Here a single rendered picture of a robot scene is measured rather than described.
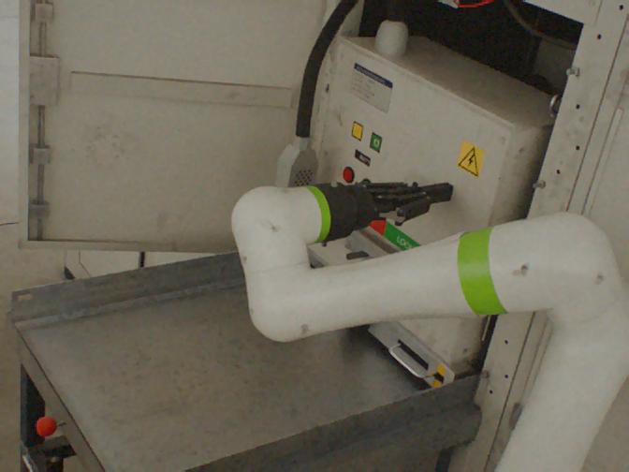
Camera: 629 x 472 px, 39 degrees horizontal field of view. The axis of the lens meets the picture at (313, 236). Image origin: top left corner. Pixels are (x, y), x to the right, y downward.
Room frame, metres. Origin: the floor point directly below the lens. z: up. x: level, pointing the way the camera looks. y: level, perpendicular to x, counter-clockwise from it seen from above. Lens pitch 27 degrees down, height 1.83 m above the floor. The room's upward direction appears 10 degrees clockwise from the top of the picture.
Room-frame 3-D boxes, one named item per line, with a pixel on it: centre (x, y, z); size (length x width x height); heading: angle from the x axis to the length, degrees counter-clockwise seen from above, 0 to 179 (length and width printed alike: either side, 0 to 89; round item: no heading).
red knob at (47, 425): (1.15, 0.38, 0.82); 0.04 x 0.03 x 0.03; 129
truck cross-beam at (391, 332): (1.57, -0.14, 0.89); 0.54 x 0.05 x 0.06; 39
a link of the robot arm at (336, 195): (1.28, -0.02, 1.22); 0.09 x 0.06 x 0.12; 39
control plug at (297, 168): (1.68, 0.05, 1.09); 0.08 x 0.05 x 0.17; 129
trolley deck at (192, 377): (1.37, 0.10, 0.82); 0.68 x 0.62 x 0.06; 129
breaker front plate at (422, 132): (1.56, -0.13, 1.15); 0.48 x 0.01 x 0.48; 39
